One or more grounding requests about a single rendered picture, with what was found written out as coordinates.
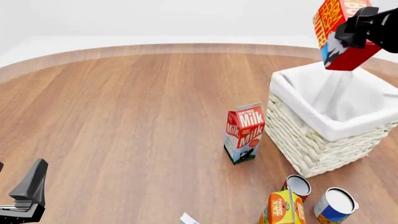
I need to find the white box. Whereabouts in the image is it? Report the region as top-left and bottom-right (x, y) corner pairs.
(179, 212), (201, 224)

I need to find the white woven basket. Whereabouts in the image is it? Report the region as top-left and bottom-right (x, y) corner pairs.
(267, 60), (398, 179)

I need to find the red butter box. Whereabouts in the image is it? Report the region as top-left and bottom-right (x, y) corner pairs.
(312, 0), (384, 72)

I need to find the white cloth basket liner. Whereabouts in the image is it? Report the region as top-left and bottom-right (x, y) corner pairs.
(271, 60), (398, 142)

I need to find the red labelled tin can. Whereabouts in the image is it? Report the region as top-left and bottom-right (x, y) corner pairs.
(280, 174), (313, 203)

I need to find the blue and yellow tin can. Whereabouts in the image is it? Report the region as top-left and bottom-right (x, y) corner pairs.
(313, 187), (359, 224)

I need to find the red milk carton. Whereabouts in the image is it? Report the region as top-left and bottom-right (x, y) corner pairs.
(223, 102), (266, 166)

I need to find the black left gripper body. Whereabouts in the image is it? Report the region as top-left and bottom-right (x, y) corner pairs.
(0, 200), (46, 224)

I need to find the orange juice carton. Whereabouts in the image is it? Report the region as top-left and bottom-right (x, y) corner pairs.
(258, 189), (307, 224)

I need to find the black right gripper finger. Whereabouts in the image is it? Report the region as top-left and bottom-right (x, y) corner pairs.
(336, 6), (380, 50)

